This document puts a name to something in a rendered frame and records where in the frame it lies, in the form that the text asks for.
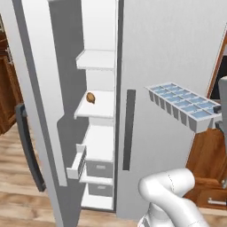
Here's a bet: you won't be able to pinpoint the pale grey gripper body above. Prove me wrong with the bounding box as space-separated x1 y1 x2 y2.
217 75 227 140

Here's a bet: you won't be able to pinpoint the grey ice cube tray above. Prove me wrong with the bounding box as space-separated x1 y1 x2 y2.
145 82 223 134

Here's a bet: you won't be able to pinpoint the white fridge door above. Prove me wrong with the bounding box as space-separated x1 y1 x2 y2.
115 0 227 222

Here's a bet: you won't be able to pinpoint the white freezer shelf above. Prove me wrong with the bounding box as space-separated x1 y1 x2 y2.
73 90 116 121
75 49 116 72

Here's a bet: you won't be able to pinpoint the grey freezer drawer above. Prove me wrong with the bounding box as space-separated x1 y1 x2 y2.
84 159 114 179
87 182 114 198

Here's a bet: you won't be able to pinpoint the white fridge freezer body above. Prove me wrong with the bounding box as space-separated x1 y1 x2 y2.
79 0 120 213

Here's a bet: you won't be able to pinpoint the white door bin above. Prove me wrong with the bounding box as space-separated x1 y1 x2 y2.
66 144 88 181

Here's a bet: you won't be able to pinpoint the white freezer door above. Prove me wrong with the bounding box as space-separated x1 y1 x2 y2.
0 0 90 227

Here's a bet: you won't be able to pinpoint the brown wooden cupboards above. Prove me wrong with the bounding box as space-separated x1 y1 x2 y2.
184 29 227 210
0 14 25 136

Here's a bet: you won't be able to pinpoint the brown round food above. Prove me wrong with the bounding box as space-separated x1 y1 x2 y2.
85 91 97 106

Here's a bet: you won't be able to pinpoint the dark grey fridge door handle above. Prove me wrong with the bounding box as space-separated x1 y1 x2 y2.
121 89 137 172

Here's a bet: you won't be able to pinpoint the silver drawer handle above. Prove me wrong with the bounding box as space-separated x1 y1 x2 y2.
207 197 227 207

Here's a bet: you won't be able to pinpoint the dark grey freezer door handle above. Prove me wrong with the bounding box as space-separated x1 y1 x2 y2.
14 103 47 192

